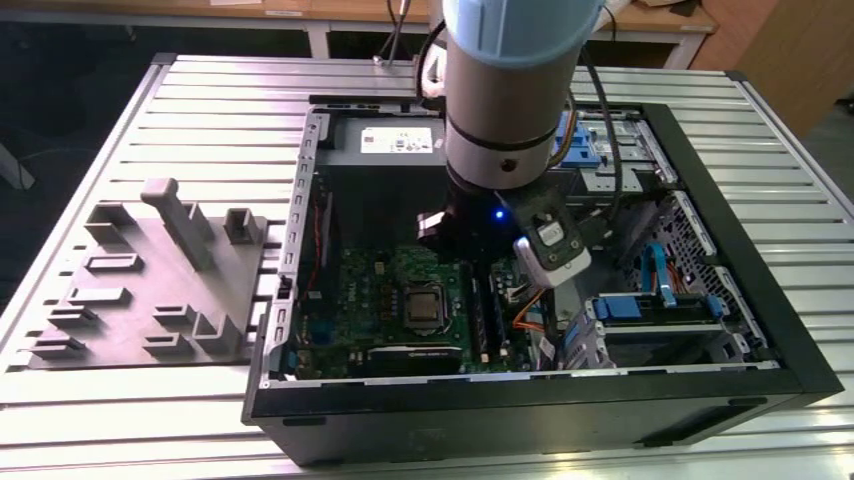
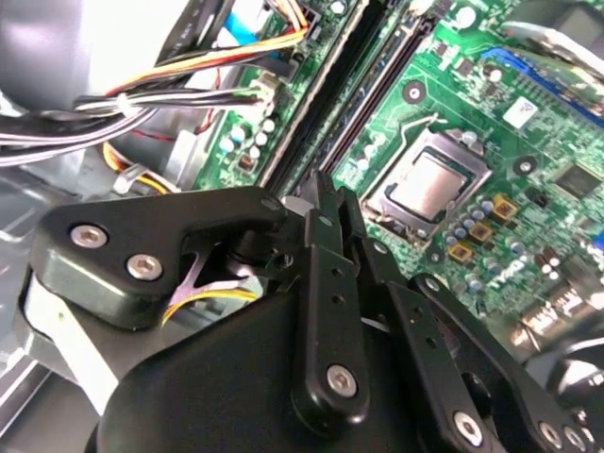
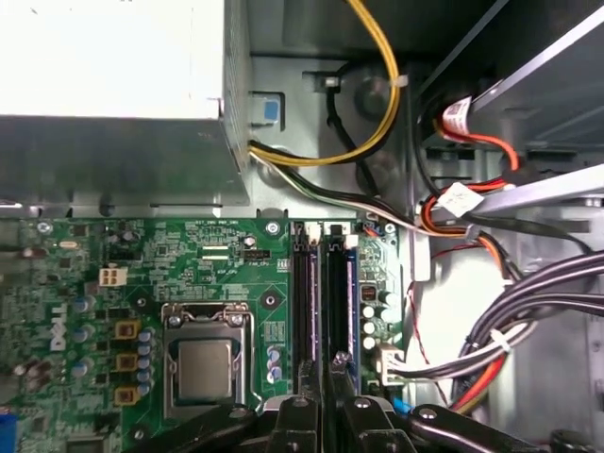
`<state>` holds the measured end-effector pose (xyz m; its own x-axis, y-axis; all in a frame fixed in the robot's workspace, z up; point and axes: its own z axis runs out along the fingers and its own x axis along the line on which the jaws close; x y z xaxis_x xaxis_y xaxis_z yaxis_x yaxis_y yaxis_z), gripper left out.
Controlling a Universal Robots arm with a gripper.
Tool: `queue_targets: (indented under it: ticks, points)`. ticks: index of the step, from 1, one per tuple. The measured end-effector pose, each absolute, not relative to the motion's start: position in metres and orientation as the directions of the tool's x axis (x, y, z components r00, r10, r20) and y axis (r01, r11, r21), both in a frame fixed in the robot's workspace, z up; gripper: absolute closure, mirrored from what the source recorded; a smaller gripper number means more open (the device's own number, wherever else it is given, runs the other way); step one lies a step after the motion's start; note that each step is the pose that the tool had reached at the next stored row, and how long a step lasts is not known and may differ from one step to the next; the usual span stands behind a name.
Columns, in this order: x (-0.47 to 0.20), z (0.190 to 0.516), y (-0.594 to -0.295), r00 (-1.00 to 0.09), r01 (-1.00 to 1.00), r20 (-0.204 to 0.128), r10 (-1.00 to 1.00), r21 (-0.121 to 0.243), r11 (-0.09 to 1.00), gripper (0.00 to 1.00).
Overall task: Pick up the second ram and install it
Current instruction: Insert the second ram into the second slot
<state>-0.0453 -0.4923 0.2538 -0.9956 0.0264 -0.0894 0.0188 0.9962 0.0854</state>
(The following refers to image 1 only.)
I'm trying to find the grey power supply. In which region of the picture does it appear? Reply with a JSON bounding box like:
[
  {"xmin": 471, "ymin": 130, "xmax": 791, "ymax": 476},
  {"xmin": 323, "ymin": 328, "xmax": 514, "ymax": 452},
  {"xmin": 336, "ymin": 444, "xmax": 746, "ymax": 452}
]
[{"xmin": 316, "ymin": 117, "xmax": 455, "ymax": 247}]

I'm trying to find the black graphics card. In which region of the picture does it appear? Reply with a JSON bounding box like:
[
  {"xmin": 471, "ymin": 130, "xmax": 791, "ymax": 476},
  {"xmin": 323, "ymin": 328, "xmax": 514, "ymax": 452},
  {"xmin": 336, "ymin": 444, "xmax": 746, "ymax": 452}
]
[{"xmin": 364, "ymin": 343, "xmax": 464, "ymax": 377}]

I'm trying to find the green motherboard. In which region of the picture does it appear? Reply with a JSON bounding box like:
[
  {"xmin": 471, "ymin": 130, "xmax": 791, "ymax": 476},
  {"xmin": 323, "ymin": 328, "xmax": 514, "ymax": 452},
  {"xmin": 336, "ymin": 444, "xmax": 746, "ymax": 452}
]
[{"xmin": 285, "ymin": 242, "xmax": 556, "ymax": 377}]

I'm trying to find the blue plastic drive bracket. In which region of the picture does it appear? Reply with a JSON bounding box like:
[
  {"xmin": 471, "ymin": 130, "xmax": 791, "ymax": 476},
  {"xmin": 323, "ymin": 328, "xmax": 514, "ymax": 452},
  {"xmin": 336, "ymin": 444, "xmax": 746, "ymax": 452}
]
[{"xmin": 555, "ymin": 112, "xmax": 607, "ymax": 169}]

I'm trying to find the wooden desk white frame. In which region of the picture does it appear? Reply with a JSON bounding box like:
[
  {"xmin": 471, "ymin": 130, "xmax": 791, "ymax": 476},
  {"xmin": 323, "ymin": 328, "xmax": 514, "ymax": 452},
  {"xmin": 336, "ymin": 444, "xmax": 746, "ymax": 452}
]
[{"xmin": 0, "ymin": 0, "xmax": 719, "ymax": 71}]

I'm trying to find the silver CPU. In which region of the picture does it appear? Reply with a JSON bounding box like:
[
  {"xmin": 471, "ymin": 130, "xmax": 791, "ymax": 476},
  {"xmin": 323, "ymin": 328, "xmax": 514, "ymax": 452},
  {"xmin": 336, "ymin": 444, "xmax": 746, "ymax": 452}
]
[{"xmin": 407, "ymin": 293, "xmax": 443, "ymax": 322}]

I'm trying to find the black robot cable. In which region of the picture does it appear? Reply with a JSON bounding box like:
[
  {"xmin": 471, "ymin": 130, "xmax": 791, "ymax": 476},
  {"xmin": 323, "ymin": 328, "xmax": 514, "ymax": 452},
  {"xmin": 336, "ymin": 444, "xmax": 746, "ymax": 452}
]
[{"xmin": 574, "ymin": 48, "xmax": 634, "ymax": 239}]

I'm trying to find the metal disk bay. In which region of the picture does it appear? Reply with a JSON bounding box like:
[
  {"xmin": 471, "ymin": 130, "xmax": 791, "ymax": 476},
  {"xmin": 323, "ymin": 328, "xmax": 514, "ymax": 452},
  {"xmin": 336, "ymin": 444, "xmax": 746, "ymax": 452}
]
[{"xmin": 563, "ymin": 294, "xmax": 742, "ymax": 371}]

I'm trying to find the brown wooden cabinet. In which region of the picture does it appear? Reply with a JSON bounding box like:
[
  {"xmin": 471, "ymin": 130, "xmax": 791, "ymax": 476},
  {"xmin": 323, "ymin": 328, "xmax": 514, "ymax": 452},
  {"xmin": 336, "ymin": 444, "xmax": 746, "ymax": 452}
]
[{"xmin": 690, "ymin": 0, "xmax": 854, "ymax": 137}]

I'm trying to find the orange wire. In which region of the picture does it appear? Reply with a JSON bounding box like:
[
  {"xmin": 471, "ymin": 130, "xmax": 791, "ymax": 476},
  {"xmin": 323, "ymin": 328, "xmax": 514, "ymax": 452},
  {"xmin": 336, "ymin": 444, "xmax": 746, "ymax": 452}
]
[{"xmin": 511, "ymin": 292, "xmax": 554, "ymax": 332}]

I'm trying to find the metal drive cage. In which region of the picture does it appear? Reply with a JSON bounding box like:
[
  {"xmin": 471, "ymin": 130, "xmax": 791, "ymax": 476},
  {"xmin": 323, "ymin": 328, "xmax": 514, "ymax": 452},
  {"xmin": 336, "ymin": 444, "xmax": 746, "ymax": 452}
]
[{"xmin": 552, "ymin": 107, "xmax": 679, "ymax": 214}]

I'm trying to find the blue disk carrier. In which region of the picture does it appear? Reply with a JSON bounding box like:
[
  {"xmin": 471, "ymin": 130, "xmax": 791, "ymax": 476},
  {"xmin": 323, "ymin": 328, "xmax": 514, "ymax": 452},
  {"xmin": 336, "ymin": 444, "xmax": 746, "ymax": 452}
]
[{"xmin": 584, "ymin": 292, "xmax": 726, "ymax": 326}]

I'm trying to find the blue flat data cable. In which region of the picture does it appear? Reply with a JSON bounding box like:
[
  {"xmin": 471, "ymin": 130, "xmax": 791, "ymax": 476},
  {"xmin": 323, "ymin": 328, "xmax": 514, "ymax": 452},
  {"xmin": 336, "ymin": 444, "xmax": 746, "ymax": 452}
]
[{"xmin": 638, "ymin": 243, "xmax": 679, "ymax": 308}]

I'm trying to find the CPU socket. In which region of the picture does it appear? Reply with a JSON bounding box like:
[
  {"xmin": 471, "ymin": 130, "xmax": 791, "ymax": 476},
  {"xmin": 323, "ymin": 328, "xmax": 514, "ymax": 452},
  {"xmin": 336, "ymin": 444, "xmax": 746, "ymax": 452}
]
[{"xmin": 399, "ymin": 282, "xmax": 449, "ymax": 335}]

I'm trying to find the grey parts rack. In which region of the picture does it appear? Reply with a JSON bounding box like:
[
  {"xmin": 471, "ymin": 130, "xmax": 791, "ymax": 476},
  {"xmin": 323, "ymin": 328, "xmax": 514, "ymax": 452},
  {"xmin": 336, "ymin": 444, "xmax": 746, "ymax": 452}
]
[{"xmin": 25, "ymin": 177, "xmax": 295, "ymax": 371}]

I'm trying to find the black PC case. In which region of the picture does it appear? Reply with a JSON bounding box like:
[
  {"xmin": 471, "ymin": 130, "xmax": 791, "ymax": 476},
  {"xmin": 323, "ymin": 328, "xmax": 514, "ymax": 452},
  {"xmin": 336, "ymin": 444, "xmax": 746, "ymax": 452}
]
[{"xmin": 239, "ymin": 94, "xmax": 846, "ymax": 469}]

